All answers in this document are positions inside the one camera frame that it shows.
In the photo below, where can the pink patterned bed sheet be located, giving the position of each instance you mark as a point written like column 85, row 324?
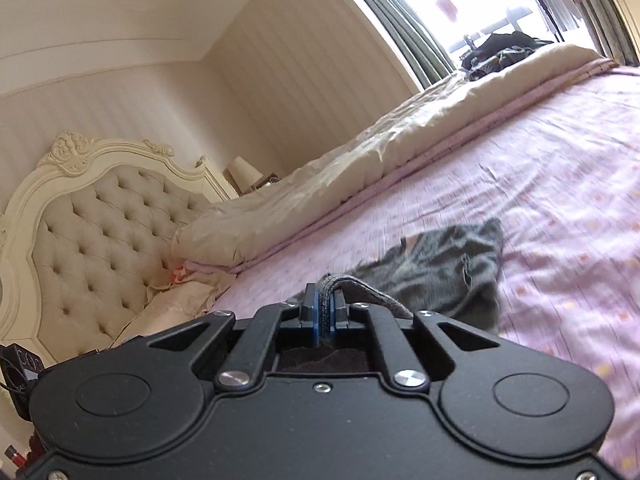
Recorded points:
column 563, row 179

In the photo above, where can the grey window curtain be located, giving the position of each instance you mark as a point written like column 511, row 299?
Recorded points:
column 424, row 54

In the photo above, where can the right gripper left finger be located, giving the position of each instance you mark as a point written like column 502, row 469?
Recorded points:
column 254, row 352

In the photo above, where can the cream tufted headboard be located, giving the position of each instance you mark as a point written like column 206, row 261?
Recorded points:
column 85, row 240

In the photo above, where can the cream rolled duvet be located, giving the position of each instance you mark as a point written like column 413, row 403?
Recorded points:
column 234, row 232

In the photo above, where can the orange white small object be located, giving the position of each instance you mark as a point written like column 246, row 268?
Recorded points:
column 179, row 275

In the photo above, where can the cream pillow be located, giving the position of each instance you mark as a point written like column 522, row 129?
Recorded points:
column 181, row 304

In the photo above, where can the dark clothes pile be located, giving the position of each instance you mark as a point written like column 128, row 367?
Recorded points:
column 498, row 52

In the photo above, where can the beige bedside lamp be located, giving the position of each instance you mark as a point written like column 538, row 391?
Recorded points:
column 243, row 174

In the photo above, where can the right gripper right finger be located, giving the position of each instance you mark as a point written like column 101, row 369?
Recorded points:
column 374, row 332

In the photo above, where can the black device with cable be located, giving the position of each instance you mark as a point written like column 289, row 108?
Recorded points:
column 20, row 369

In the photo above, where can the grey knitted sweater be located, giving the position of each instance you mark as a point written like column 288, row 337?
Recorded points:
column 452, row 271

